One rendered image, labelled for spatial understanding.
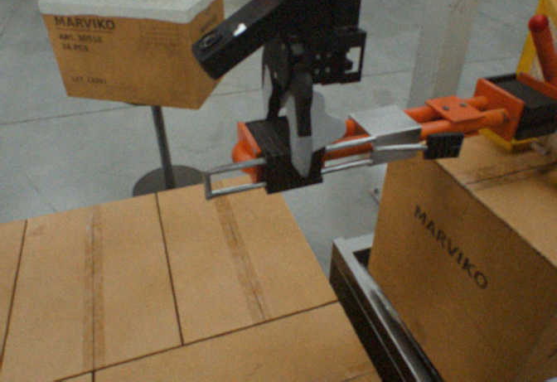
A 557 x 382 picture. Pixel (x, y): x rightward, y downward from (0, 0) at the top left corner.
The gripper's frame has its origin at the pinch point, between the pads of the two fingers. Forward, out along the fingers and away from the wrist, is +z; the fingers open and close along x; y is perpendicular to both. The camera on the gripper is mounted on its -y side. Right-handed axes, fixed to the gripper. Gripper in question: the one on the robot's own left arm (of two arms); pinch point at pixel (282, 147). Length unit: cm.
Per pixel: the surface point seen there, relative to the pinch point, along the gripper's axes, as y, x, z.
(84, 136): -46, 229, 121
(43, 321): -46, 42, 66
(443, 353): 30, -8, 47
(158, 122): -4, 151, 77
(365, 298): 29, 17, 60
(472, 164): 34.9, 4.1, 13.3
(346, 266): 29, 28, 60
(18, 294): -52, 53, 67
